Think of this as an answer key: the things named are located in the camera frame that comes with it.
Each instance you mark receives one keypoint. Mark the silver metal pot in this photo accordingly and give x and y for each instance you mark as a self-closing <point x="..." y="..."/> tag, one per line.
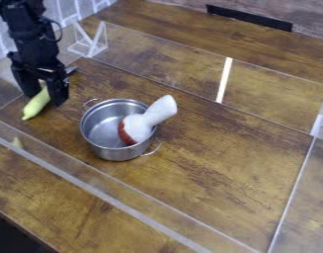
<point x="99" y="129"/>

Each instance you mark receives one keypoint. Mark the white and red mushroom toy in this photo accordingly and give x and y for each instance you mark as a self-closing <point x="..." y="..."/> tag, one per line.
<point x="136" y="126"/>

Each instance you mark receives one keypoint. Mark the clear acrylic triangle stand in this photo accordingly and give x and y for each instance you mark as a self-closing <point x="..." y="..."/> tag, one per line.
<point x="84" y="45"/>

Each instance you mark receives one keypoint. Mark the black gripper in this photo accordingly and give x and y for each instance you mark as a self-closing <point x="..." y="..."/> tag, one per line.
<point x="36" y="65"/>

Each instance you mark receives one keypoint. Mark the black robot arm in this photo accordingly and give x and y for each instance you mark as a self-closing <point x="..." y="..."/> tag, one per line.
<point x="29" y="28"/>

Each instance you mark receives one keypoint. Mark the black strip on table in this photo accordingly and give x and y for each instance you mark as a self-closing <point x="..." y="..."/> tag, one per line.
<point x="250" y="18"/>

